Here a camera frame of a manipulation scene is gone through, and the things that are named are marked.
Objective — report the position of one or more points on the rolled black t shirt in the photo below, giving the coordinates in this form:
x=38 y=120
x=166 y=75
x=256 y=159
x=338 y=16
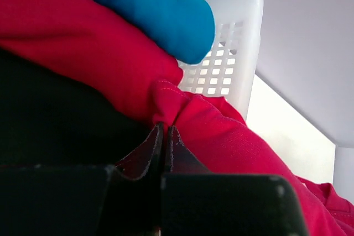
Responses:
x=50 y=119

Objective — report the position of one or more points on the rolled red t shirt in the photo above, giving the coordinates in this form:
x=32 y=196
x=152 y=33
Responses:
x=87 y=42

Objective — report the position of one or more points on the white perforated plastic basket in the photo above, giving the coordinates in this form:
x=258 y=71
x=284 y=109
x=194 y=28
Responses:
x=229 y=67

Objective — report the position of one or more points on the red t shirt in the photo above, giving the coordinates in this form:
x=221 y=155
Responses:
x=87 y=42
x=218 y=136

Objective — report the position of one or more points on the rolled blue t shirt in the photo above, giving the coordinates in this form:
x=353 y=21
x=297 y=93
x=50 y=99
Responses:
x=184 y=29

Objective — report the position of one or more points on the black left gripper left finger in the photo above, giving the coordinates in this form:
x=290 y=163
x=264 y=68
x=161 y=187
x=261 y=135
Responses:
x=120 y=199

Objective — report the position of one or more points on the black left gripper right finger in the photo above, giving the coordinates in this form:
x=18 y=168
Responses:
x=196 y=201

